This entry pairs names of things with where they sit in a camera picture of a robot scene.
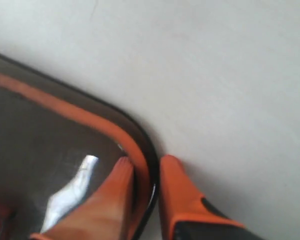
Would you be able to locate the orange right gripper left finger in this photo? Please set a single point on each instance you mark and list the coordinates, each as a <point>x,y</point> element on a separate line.
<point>106,213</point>

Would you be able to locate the dark lunchbox lid orange seal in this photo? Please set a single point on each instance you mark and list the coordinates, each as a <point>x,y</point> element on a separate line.
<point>57,146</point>

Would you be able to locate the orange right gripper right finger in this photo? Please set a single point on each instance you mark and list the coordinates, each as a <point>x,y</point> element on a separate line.
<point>181,201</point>

